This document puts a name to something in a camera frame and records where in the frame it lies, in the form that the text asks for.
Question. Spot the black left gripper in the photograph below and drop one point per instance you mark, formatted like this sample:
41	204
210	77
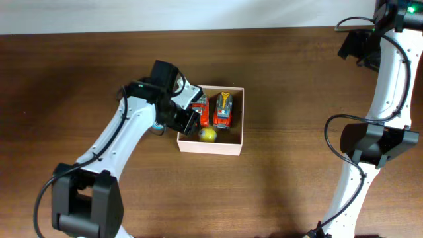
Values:
190	126

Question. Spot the blue face ball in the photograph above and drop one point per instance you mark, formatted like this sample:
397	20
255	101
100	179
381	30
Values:
157	126

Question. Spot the red toy truck blue tracks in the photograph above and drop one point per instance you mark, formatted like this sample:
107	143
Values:
201	106

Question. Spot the yellow face ball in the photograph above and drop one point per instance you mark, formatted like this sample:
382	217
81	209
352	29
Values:
207	135

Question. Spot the red toy truck yellow ladder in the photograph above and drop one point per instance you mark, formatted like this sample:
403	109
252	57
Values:
222	117

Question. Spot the white cardboard box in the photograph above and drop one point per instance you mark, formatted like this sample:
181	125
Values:
228	142

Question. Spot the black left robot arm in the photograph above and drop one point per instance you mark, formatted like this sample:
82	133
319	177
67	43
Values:
86	199

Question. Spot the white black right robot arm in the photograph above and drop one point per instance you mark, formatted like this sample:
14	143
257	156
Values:
392	48

